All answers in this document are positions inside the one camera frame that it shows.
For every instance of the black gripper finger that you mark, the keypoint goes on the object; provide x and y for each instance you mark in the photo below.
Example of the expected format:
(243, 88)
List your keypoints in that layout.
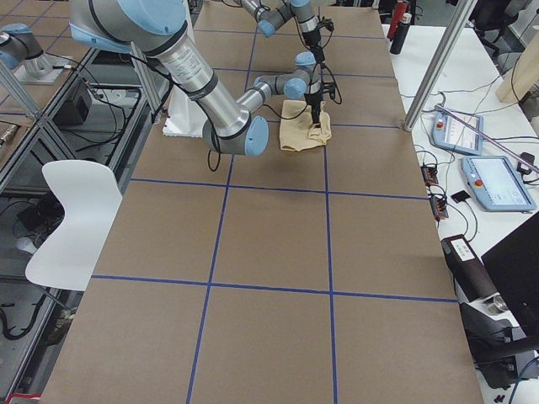
(318, 54)
(315, 114)

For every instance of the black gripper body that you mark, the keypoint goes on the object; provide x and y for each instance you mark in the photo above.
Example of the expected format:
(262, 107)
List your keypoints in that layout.
(314, 100)
(314, 42)

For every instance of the beige long-sleeve printed shirt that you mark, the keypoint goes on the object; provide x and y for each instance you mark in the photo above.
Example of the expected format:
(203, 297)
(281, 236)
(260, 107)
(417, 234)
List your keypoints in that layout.
(300, 133)

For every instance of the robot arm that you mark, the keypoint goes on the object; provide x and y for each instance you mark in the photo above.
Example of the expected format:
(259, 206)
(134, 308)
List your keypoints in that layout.
(309, 25)
(159, 29)

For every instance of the black water bottle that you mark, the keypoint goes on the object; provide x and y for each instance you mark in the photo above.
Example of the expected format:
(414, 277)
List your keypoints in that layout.
(400, 34)

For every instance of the red water bottle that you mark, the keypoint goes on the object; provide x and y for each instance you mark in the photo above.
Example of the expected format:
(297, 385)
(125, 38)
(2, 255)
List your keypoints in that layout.
(399, 10)

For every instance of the upper teach pendant tablet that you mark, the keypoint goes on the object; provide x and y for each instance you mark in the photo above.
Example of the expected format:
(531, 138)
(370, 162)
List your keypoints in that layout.
(450, 134)

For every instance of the teach pendant tablet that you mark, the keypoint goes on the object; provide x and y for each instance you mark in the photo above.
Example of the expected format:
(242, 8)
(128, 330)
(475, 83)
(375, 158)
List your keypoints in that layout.
(450, 134)
(495, 185)

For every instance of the metal stick with green clip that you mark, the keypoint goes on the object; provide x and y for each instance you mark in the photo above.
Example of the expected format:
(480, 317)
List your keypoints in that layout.
(487, 138)

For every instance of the lower teach pendant tablet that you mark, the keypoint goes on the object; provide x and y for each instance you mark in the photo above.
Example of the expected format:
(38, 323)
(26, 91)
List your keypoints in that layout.
(495, 185)

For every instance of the black label box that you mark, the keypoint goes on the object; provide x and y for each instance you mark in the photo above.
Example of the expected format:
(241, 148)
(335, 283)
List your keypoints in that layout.
(467, 269)

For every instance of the white plastic chair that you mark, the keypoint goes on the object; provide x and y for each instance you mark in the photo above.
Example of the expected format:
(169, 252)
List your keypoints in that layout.
(90, 197)

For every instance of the black computer monitor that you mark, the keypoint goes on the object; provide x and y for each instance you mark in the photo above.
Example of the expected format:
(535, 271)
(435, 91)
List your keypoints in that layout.
(512, 265)

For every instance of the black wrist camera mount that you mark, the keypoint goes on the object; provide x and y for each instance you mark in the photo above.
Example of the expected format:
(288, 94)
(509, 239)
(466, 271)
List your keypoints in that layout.
(325, 23)
(330, 88)

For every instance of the aluminium frame post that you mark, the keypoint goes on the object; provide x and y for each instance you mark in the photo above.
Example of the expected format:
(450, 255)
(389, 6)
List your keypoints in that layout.
(447, 42)

